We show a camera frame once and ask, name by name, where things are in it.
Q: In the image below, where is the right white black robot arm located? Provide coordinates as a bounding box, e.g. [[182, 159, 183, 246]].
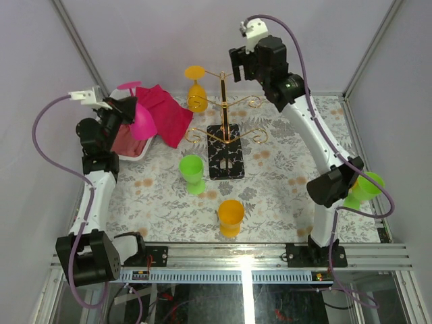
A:
[[229, 36, 364, 267]]

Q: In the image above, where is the floral table mat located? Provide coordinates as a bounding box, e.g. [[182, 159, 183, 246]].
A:
[[101, 94, 384, 244]]

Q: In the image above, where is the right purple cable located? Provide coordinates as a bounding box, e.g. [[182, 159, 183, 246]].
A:
[[244, 14, 396, 310]]

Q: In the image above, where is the green wine glass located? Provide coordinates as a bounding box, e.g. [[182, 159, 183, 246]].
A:
[[179, 155, 206, 195], [342, 175, 381, 210]]

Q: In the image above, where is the orange plastic wine glass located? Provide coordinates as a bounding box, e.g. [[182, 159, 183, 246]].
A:
[[184, 65, 208, 113]]

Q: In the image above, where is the magenta cloth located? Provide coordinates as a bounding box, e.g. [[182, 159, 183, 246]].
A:
[[136, 85, 193, 149]]

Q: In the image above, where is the orange wine glass front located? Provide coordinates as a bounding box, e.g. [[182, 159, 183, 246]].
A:
[[217, 200, 245, 238]]

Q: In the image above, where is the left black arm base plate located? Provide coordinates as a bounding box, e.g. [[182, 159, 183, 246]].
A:
[[124, 246, 169, 269]]

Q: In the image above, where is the pink cloth in basket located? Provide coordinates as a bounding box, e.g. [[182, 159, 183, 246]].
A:
[[111, 125, 150, 157]]

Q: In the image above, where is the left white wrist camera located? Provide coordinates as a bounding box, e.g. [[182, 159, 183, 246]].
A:
[[68, 86, 113, 110]]

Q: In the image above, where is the magenta plastic wine glass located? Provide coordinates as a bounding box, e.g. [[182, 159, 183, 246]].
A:
[[117, 81, 157, 140]]

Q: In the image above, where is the aluminium mounting rail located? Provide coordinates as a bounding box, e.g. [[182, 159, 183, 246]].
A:
[[50, 242, 413, 271]]

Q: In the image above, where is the green wine glass right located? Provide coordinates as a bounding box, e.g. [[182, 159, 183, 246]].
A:
[[342, 175, 381, 210]]

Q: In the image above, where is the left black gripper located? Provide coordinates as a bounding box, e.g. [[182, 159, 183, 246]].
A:
[[94, 95, 136, 153]]

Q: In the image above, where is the white plastic basket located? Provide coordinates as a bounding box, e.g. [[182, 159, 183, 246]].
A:
[[114, 95, 156, 161]]

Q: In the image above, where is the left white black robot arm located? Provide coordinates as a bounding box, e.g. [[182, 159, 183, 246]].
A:
[[55, 97, 148, 287]]

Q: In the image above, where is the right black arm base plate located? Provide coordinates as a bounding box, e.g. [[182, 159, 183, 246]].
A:
[[286, 242, 348, 268]]

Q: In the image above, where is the green wine glass centre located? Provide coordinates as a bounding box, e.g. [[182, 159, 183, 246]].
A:
[[179, 155, 206, 195]]

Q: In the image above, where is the orange wine glass right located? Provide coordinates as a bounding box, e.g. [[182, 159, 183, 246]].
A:
[[350, 180, 358, 194]]

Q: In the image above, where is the gold wine glass rack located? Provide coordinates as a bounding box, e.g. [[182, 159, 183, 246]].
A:
[[185, 70, 268, 180]]

